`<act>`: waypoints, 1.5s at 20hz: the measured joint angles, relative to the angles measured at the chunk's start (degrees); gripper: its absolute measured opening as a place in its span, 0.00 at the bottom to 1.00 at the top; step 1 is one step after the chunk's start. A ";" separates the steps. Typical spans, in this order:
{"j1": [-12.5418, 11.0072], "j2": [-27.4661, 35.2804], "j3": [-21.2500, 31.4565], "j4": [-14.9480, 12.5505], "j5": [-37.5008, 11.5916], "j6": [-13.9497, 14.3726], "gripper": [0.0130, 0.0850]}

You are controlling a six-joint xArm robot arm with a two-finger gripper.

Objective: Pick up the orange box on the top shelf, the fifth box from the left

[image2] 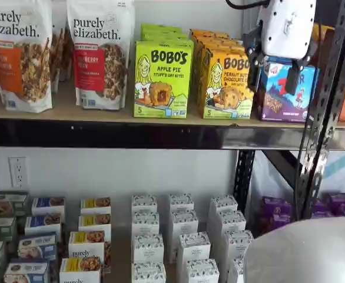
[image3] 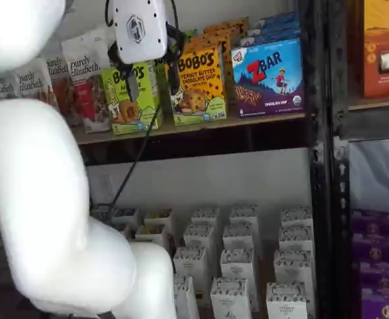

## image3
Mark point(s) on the large orange cereal box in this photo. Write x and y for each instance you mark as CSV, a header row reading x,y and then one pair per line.
x,y
373,79

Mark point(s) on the purely elizabeth granola bag red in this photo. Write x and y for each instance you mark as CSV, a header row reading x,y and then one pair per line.
x,y
85,66

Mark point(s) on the white Organic Pantry carton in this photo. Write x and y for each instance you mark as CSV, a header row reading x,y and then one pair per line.
x,y
292,269
244,216
205,216
189,266
237,239
185,299
295,241
295,216
229,302
237,266
198,237
285,302

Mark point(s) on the black metal shelf rack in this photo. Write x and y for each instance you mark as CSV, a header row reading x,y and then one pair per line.
x,y
320,199

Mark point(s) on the white carton with colourful print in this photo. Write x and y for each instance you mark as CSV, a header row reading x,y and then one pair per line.
x,y
151,232
124,214
158,216

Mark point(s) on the purely elizabeth granola bag orange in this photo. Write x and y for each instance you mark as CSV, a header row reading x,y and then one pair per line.
x,y
32,79

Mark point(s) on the purely elizabeth granola bag brown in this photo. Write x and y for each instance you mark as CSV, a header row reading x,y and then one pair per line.
x,y
58,68

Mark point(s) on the wooden shelf board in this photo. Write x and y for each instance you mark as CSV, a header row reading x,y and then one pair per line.
x,y
214,121
380,103

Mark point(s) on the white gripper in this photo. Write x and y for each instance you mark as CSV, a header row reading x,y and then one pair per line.
x,y
138,30

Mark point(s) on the purple snack box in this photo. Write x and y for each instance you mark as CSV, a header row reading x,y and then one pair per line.
x,y
377,252
383,282
387,309
373,226

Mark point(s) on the blue Zbar chocolate chip box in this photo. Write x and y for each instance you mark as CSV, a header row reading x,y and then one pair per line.
x,y
277,28
277,18
274,37
267,79

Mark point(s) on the green Bobo's apple pie box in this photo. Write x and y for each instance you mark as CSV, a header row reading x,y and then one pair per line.
x,y
190,36
115,109
161,76

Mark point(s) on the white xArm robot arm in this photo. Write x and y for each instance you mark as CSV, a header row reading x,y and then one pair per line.
x,y
32,182

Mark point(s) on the dark grey metal shelf rack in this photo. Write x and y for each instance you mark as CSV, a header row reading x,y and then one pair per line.
x,y
342,199

